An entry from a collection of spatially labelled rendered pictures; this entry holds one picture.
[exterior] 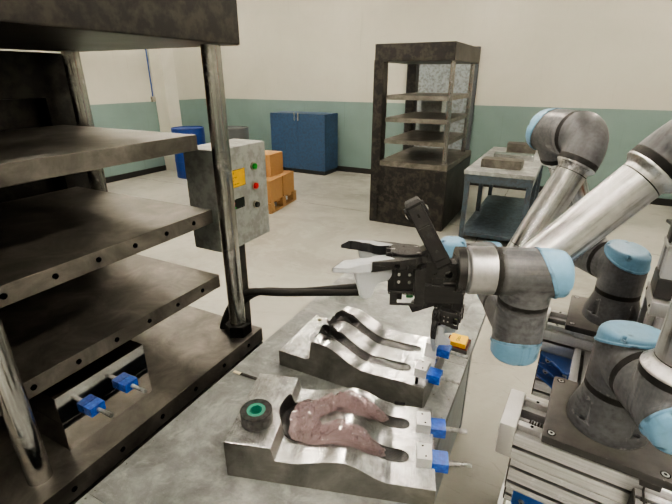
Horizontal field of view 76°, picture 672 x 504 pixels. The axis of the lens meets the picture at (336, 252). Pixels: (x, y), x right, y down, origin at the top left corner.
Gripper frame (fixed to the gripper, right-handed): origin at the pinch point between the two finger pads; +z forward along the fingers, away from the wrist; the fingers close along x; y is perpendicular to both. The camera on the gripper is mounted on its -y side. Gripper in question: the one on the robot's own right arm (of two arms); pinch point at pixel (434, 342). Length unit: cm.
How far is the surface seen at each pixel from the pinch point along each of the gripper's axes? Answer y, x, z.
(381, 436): -3.1, -37.3, 6.8
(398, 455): 2.5, -39.8, 8.1
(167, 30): -69, -28, -89
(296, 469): -17, -55, 7
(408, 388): -2.4, -17.8, 5.9
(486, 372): 9, 121, 94
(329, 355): -28.4, -17.8, 3.0
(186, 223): -79, -21, -34
